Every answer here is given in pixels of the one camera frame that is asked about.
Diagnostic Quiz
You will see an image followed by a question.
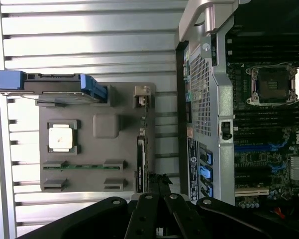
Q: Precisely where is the gray parts rack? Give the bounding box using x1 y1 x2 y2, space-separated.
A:
36 82 157 194

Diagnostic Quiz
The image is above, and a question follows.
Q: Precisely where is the white expansion slot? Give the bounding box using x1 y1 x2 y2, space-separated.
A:
235 188 270 197

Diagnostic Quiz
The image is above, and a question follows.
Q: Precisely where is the green RAM stick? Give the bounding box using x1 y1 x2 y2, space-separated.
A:
43 164 126 170

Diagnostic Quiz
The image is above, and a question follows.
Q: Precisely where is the green motherboard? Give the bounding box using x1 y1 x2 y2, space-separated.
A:
225 23 299 209

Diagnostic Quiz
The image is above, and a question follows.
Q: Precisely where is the blue expansion slot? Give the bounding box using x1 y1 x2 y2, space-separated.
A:
235 145 287 153

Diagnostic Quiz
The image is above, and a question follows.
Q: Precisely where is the silver CPU chip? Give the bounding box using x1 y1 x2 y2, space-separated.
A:
48 124 74 151

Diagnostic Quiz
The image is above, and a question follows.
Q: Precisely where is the open black PC case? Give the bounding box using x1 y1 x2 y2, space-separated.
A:
175 0 299 217

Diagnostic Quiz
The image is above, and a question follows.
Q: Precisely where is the CPU socket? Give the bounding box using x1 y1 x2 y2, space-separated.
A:
246 63 298 105

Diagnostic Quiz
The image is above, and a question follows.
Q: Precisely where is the hard disk with blue caddy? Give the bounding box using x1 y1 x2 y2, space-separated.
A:
0 70 107 104

